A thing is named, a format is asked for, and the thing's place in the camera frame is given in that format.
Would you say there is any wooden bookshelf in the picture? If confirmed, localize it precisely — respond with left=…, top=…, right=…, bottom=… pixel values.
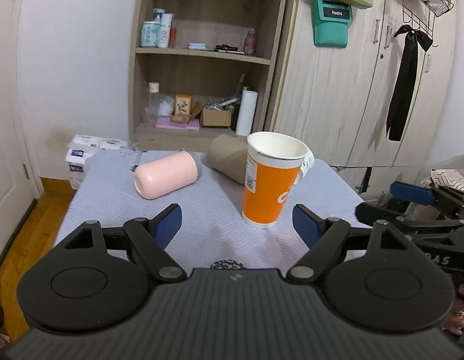
left=128, top=0, right=293, bottom=151

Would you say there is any pack of tissue packets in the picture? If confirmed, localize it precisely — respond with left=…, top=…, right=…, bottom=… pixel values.
left=65, top=134, right=130, bottom=191

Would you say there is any white bottle with blue label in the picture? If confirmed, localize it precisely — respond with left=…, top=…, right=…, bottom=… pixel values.
left=141, top=20, right=160, bottom=48

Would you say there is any black ribbon bow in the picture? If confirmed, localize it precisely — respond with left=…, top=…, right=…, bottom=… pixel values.
left=386, top=25, right=434, bottom=142

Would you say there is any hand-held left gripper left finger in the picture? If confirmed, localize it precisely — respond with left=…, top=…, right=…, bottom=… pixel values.
left=54, top=203, right=188, bottom=282

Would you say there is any black patterned round coaster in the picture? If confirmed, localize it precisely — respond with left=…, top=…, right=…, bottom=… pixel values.
left=210, top=259, right=248, bottom=271

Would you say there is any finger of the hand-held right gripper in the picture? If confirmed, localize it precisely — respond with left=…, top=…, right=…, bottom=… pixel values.
left=355, top=202, right=464, bottom=235
left=390, top=182, right=464, bottom=211

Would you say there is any white door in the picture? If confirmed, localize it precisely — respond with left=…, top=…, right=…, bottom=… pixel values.
left=0, top=0, right=44, bottom=229

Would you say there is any person's right hand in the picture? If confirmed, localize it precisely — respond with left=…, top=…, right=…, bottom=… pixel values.
left=444, top=281, right=464, bottom=337

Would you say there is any black and white patterned cloth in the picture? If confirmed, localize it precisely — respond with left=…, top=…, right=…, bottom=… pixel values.
left=430, top=168, right=464, bottom=193

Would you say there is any clear bottle with beige lid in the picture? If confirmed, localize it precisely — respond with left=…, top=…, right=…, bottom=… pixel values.
left=147, top=82, right=161, bottom=123

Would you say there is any brown paper cup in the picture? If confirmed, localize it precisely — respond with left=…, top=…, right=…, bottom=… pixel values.
left=206, top=133, right=249, bottom=186

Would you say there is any open cardboard box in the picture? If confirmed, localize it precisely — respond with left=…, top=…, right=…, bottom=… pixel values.
left=190, top=99, right=233, bottom=128

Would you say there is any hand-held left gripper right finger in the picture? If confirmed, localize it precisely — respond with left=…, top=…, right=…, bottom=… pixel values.
left=286, top=203, right=418, bottom=282

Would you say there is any pink cup with grey lid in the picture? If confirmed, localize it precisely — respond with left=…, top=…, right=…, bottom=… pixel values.
left=134, top=151, right=203, bottom=200

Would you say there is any orange paper cup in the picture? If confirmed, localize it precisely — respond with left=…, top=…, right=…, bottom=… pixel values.
left=242, top=131, right=308, bottom=229

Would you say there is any teal box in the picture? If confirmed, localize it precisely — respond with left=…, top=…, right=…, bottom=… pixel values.
left=312, top=0, right=354, bottom=48

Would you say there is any orange printed box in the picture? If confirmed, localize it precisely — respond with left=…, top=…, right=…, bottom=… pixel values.
left=171, top=94, right=193, bottom=123

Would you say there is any white paper roll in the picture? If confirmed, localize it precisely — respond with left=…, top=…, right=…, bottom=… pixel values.
left=235, top=89, right=259, bottom=137

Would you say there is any white cup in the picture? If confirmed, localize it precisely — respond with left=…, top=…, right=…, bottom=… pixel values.
left=292, top=146, right=315, bottom=187

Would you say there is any white plastic bag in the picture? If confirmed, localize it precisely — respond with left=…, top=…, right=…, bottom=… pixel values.
left=159, top=95, right=176, bottom=117

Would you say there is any tall white bottle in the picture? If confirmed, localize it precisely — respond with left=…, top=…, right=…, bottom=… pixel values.
left=157, top=13, right=173, bottom=49

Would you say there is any pink flat box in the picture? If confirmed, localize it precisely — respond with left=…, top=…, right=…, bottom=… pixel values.
left=155, top=116, right=200, bottom=131

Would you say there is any wooden wardrobe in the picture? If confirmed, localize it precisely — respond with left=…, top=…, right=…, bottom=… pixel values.
left=271, top=0, right=458, bottom=170

